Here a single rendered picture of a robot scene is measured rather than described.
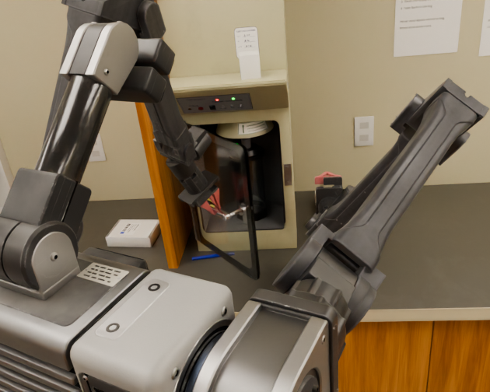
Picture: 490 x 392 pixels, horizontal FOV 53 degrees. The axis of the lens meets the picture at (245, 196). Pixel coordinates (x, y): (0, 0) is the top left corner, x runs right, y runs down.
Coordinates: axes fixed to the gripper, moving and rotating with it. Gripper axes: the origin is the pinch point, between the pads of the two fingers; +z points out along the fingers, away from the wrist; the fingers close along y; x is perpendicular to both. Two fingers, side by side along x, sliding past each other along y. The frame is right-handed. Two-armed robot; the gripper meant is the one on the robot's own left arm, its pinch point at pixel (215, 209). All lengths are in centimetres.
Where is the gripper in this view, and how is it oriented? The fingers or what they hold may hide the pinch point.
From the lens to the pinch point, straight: 129.7
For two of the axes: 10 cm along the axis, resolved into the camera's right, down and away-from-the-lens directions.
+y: -6.7, 7.0, -2.6
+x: 6.0, 3.0, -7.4
